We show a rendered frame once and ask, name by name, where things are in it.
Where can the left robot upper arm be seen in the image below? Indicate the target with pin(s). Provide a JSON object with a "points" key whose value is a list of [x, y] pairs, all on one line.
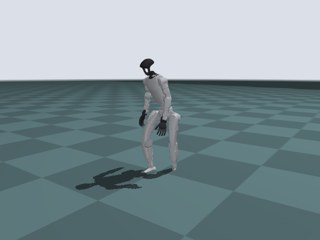
{"points": [[163, 82]]}

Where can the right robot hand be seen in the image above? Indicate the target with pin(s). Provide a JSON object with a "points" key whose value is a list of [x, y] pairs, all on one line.
{"points": [[141, 120]]}

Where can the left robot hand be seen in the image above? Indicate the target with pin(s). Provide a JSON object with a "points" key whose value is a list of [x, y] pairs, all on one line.
{"points": [[162, 127]]}

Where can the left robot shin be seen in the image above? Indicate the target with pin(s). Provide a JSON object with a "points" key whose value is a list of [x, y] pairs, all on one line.
{"points": [[174, 155]]}

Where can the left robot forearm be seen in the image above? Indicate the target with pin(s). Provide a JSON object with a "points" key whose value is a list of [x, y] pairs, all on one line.
{"points": [[166, 108]]}

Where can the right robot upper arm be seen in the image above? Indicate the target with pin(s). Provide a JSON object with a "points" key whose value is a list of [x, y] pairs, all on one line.
{"points": [[147, 94]]}

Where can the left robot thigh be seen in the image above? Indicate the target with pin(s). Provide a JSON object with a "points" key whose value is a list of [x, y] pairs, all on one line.
{"points": [[173, 128]]}

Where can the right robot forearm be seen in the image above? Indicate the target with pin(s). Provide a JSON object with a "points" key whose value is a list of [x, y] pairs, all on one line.
{"points": [[146, 104]]}

